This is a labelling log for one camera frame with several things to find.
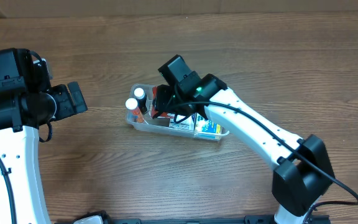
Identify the red medicine box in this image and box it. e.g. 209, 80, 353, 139
150, 85, 172, 119

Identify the black bottle white cap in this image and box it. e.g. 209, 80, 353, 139
134, 88, 148, 114

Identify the white medicine box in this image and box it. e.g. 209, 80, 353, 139
169, 114, 195, 131

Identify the orange bottle white cap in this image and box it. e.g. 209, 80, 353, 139
126, 98, 145, 123

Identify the blue yellow VapoDrops box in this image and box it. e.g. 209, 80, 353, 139
195, 114, 222, 134

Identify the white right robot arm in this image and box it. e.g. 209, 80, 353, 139
154, 55, 334, 223

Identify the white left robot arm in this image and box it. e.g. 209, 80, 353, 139
0, 48, 88, 224

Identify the clear plastic container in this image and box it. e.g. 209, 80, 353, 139
126, 83, 229, 141

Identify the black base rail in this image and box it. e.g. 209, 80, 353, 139
54, 210, 331, 224

